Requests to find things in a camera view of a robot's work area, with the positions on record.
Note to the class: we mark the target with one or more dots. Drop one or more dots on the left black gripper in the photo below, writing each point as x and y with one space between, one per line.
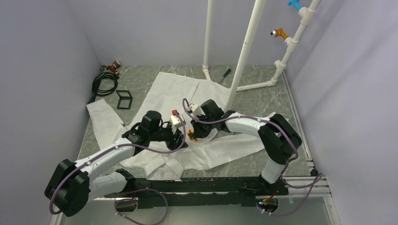
178 142

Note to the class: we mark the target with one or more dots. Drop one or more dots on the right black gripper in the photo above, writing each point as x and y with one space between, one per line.
198 131

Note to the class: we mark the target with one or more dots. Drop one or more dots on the orange yellow flower brooch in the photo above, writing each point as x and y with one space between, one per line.
192 135

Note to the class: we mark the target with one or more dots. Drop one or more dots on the white button shirt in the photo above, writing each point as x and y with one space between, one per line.
165 95

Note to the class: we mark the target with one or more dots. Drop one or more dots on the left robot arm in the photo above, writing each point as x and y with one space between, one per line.
74 184

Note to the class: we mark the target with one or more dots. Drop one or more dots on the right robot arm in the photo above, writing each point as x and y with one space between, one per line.
279 138

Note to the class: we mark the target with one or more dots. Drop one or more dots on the brown toy figure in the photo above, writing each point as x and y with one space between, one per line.
114 68

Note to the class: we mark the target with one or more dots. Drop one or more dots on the orange hook on rack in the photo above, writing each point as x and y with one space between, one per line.
279 33

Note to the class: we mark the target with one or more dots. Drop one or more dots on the blue hook on rack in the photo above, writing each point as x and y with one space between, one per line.
294 3

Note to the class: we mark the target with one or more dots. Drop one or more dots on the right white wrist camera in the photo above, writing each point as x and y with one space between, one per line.
195 109

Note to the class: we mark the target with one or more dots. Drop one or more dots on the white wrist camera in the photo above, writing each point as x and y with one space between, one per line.
195 109
176 119

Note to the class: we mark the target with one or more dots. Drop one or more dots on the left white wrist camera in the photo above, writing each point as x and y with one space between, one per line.
176 119

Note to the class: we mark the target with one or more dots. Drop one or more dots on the black wire frame stand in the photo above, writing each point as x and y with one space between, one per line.
125 99

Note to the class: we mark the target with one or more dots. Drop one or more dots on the black handled screwdriver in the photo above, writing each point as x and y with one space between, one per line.
224 75

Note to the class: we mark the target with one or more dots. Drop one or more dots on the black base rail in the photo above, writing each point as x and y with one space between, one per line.
243 191

